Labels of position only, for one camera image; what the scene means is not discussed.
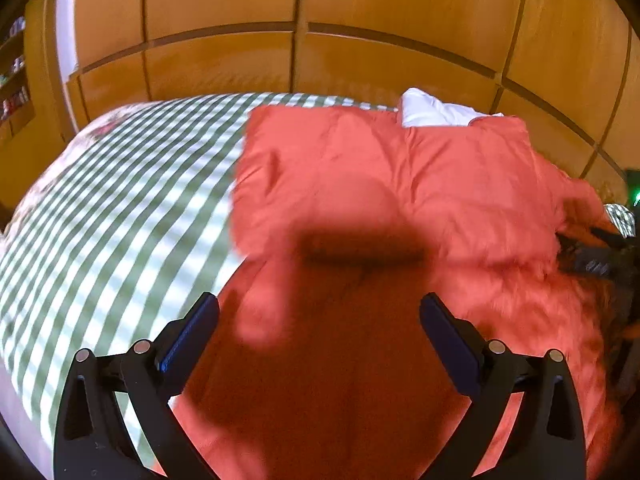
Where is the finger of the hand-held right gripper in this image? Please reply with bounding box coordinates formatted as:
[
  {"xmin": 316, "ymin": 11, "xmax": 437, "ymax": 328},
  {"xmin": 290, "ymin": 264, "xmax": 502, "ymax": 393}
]
[{"xmin": 556, "ymin": 226, "xmax": 621, "ymax": 280}]

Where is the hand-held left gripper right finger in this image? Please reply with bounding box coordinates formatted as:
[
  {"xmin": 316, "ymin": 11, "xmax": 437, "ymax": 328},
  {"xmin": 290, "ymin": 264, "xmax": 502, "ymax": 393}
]
[{"xmin": 419, "ymin": 292, "xmax": 587, "ymax": 480}]

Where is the red puffer jacket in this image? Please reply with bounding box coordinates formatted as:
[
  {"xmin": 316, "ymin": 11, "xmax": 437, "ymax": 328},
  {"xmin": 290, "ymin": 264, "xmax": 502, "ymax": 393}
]
[{"xmin": 170, "ymin": 105, "xmax": 626, "ymax": 480}]

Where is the wooden wardrobe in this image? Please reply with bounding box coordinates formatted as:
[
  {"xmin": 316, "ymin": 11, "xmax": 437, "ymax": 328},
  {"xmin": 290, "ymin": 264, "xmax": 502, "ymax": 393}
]
[{"xmin": 65, "ymin": 0, "xmax": 640, "ymax": 196}]

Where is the green checkered bedsheet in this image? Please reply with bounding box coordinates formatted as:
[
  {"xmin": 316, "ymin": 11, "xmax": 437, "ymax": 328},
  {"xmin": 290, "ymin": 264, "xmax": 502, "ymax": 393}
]
[{"xmin": 0, "ymin": 91, "xmax": 637, "ymax": 466}]

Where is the wooden bookshelf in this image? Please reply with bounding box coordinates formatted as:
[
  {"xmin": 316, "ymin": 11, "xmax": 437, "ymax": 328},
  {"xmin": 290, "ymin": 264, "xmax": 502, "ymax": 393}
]
[{"xmin": 0, "ymin": 0, "xmax": 76, "ymax": 211}]

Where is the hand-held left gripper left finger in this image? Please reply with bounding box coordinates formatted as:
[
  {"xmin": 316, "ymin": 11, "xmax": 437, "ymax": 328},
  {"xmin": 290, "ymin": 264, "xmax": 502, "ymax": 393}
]
[{"xmin": 52, "ymin": 291, "xmax": 221, "ymax": 480}]

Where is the white cloth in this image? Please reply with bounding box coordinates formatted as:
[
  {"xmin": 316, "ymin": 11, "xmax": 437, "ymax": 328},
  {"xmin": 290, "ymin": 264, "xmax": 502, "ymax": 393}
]
[{"xmin": 400, "ymin": 88, "xmax": 506, "ymax": 128}]

